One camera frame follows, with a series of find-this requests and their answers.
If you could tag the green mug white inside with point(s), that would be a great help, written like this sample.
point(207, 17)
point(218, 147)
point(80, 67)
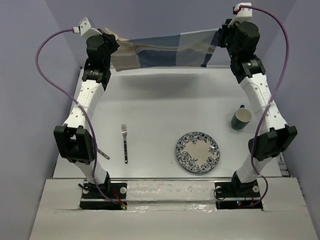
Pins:
point(241, 118)

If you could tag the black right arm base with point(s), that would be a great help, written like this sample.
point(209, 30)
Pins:
point(232, 195)

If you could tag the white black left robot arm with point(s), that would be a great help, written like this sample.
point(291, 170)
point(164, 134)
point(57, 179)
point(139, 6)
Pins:
point(75, 139)

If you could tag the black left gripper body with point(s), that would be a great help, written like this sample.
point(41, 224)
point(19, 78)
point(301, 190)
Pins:
point(110, 47)

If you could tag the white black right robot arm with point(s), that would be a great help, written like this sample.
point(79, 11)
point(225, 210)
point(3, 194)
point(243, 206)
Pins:
point(274, 135)

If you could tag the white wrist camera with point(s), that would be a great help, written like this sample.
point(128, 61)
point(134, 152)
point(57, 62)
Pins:
point(86, 29)
point(242, 13)

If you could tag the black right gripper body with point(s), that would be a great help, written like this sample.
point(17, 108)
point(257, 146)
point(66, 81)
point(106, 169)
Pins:
point(227, 37)

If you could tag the black-handled fork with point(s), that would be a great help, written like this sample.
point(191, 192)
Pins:
point(124, 131)

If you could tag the blue patchwork cloth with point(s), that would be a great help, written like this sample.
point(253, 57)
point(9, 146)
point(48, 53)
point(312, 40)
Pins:
point(189, 49)

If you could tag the blue floral plate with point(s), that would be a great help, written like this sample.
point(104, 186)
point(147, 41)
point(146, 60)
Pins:
point(197, 152)

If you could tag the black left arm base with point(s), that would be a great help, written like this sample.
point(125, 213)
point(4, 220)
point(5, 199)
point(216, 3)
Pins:
point(110, 196)

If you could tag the black-handled steak knife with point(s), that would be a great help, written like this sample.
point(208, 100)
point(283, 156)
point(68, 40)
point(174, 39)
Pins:
point(103, 154)

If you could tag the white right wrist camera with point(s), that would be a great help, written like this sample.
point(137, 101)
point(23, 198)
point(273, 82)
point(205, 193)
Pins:
point(242, 13)

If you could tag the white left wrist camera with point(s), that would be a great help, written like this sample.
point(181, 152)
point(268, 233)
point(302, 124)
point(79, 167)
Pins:
point(86, 29)

